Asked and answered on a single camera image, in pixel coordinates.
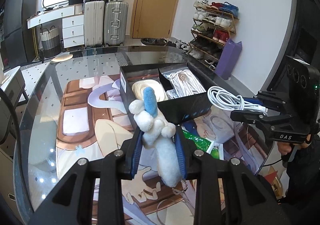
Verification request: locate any white blue plush toy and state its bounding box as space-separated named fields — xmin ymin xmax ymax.
xmin=129 ymin=91 xmax=182 ymax=188

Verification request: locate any green medicine sachet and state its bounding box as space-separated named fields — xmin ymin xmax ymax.
xmin=182 ymin=130 xmax=224 ymax=160

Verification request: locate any white charging cable bundle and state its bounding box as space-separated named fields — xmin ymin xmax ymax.
xmin=207 ymin=85 xmax=269 ymax=117

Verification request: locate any bag of cream rope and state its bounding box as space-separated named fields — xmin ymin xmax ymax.
xmin=132 ymin=80 xmax=168 ymax=102

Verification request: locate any bag of white-grey cord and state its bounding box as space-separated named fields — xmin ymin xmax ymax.
xmin=160 ymin=67 xmax=206 ymax=98

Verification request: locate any right hand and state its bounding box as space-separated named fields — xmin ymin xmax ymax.
xmin=277 ymin=142 xmax=310 ymax=155

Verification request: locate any black storage box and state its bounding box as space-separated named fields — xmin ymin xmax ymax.
xmin=120 ymin=62 xmax=212 ymax=125

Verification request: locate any purple paper bag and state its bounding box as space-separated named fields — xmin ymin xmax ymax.
xmin=215 ymin=39 xmax=242 ymax=80

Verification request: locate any wooden shoe rack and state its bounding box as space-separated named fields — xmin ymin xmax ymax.
xmin=187 ymin=0 xmax=239 ymax=71

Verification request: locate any silver suitcase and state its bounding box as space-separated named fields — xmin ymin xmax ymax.
xmin=104 ymin=1 xmax=129 ymax=46

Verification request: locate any woven laundry basket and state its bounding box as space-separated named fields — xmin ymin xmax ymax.
xmin=40 ymin=25 xmax=61 ymax=59

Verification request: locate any white suitcase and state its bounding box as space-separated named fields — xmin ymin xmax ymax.
xmin=84 ymin=1 xmax=105 ymax=46

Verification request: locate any white vanity desk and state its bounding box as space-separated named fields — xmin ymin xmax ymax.
xmin=27 ymin=4 xmax=85 ymax=49

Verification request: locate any black refrigerator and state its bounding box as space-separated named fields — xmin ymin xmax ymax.
xmin=4 ymin=0 xmax=37 ymax=68

